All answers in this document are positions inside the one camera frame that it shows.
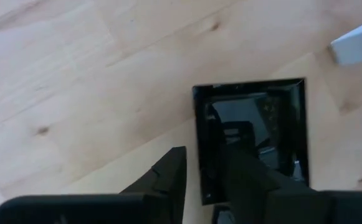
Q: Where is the white perforated metal shelf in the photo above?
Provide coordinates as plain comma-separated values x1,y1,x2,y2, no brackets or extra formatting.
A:
329,15,362,67

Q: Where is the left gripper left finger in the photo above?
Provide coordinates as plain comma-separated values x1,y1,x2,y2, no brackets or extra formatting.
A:
0,146,188,224

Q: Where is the black square mini plate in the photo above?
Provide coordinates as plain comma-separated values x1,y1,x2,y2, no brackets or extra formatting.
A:
192,77,310,206

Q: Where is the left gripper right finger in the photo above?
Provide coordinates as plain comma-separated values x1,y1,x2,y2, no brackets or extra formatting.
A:
222,144,362,224

